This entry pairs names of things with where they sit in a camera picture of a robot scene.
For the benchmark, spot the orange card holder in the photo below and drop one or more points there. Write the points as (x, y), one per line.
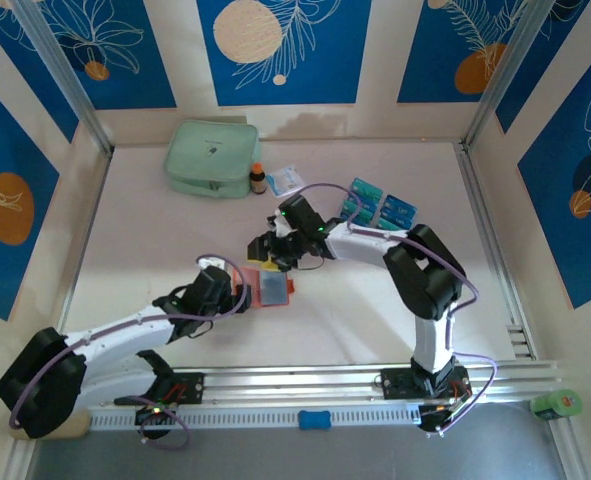
(251, 290)

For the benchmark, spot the blue credit card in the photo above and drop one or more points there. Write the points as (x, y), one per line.
(391, 224)
(275, 288)

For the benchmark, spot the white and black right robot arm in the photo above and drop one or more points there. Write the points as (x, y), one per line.
(425, 275)

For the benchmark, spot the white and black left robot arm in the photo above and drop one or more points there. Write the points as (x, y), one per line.
(40, 385)

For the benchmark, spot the white and blue sachet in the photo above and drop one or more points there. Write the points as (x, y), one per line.
(286, 181)

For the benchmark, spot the brown bottle orange cap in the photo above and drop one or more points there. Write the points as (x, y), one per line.
(258, 181)

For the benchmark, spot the mint green zip pouch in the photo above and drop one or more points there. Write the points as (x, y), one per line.
(210, 152)

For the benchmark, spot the black controller board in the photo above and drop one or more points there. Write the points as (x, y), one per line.
(440, 415)
(152, 412)

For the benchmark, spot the blue bone-shaped clip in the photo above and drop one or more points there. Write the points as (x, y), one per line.
(314, 420)

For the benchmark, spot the beige foam block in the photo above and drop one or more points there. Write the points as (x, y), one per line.
(77, 425)

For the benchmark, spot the green tape roll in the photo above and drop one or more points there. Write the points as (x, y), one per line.
(555, 404)

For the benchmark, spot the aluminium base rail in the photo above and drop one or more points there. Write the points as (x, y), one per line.
(295, 380)

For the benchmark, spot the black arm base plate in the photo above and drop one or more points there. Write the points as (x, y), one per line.
(400, 382)
(190, 387)

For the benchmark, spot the aluminium table edge rail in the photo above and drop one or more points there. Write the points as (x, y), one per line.
(91, 215)
(491, 225)

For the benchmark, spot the aluminium frame post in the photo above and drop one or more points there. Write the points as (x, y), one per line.
(60, 75)
(510, 75)

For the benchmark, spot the small slotted aluminium bracket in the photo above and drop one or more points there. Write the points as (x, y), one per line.
(520, 342)

